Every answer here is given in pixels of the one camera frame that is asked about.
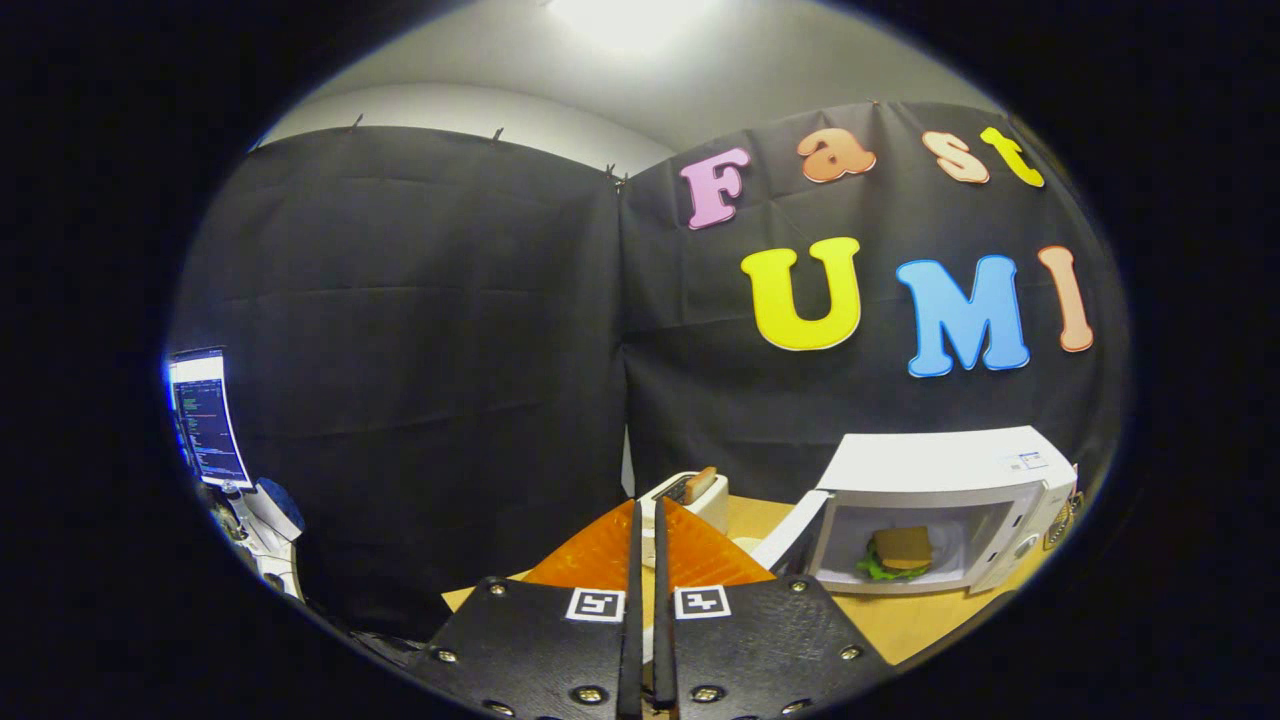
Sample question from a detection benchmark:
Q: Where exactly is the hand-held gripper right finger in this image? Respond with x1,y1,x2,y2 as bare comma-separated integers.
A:
652,497,891,720

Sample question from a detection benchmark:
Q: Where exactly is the computer monitor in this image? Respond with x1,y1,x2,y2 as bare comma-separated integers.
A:
165,347,254,491

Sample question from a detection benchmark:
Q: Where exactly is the sandwich with green lettuce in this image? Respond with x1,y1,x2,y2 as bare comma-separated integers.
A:
855,526,936,582

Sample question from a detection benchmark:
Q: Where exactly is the white toaster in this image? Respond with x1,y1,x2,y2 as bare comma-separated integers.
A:
637,466,731,541

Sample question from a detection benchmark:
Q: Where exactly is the white microwave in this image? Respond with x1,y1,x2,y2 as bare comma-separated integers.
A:
752,426,1081,598

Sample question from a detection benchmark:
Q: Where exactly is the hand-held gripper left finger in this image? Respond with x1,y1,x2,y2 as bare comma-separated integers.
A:
410,500,643,720

